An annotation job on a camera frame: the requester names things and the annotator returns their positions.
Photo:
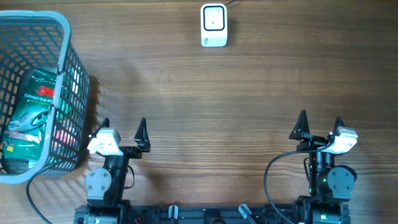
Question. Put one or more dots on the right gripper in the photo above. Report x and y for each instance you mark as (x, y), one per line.
(312, 142)

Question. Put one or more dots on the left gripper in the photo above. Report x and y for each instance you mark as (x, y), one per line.
(142, 144)

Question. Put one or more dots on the green 3M gloves package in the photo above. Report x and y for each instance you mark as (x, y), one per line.
(23, 138)

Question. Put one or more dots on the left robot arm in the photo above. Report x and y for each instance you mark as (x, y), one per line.
(105, 186)

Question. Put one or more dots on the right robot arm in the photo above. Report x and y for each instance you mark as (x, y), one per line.
(330, 185)

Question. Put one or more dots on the white barcode scanner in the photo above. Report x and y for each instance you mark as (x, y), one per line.
(214, 25)

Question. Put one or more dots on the grey plastic shopping basket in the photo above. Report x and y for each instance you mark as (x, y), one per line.
(42, 39)

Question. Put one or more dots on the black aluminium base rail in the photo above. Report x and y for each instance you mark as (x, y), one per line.
(284, 213)

